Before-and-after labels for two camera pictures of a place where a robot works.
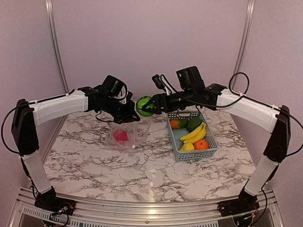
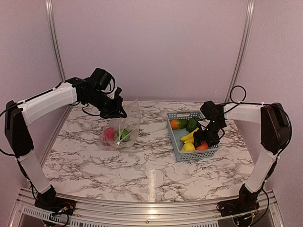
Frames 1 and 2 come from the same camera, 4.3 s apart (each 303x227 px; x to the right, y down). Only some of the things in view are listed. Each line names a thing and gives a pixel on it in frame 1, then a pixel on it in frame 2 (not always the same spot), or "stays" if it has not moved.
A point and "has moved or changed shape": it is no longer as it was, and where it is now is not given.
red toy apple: [120, 135] -> [109, 134]
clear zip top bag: [137, 132] has moved or changed shape
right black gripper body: [188, 100] -> [210, 135]
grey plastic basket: [177, 134] stays
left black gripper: [128, 117] -> [114, 112]
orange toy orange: [201, 144] stays
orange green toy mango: [178, 124] stays
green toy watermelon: [140, 102] -> [124, 133]
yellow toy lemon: [187, 146] stays
